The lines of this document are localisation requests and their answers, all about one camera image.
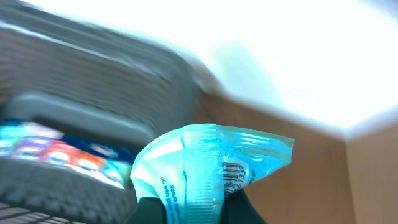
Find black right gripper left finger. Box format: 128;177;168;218
124;197;167;224

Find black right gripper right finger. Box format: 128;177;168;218
221;189;266;224

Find grey plastic laundry basket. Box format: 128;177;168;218
1;1;200;223

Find teal wipes packet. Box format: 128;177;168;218
130;124;295;223

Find Kleenex tissue multipack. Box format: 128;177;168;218
1;119;136;189

